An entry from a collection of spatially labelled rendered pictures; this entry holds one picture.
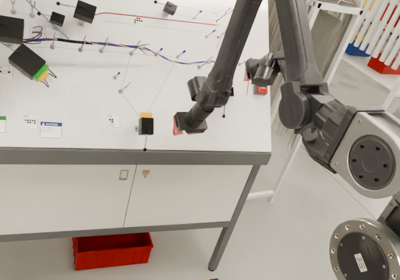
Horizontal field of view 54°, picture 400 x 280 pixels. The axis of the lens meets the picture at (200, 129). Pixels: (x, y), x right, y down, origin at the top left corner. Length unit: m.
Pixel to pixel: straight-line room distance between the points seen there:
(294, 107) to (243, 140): 0.91
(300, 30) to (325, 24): 1.67
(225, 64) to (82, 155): 0.68
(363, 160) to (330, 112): 0.12
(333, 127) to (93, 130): 0.97
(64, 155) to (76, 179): 0.17
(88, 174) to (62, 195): 0.14
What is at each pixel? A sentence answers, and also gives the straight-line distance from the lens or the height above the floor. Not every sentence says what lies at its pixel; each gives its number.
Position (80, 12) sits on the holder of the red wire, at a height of 1.30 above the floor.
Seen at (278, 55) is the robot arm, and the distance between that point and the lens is 1.46.
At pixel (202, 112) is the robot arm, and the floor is 1.20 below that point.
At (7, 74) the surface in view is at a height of 1.06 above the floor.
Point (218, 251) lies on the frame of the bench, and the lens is 2.22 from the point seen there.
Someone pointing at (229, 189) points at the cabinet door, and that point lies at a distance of 1.88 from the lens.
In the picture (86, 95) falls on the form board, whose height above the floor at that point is 1.02.
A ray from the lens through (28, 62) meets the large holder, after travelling 1.38.
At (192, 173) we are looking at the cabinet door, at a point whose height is 0.72.
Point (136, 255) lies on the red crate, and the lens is 2.21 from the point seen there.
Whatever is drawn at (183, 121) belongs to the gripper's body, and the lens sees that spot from 1.27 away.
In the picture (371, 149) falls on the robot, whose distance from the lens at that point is 0.72.
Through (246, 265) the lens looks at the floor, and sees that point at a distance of 2.46.
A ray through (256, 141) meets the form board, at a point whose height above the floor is 0.90.
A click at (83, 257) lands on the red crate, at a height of 0.10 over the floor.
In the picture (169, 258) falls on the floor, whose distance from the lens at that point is 2.33.
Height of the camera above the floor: 1.76
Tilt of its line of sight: 30 degrees down
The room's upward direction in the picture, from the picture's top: 17 degrees clockwise
